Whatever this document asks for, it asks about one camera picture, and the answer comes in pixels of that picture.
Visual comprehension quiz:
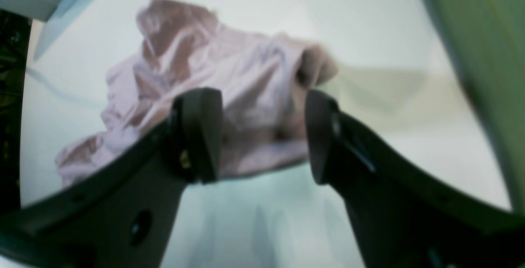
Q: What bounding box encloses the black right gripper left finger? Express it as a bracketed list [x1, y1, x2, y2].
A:
[1, 88, 223, 268]

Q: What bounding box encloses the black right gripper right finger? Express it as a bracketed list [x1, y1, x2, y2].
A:
[306, 89, 525, 268]

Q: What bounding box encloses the mauve t-shirt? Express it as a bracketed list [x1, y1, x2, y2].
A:
[55, 0, 338, 189]

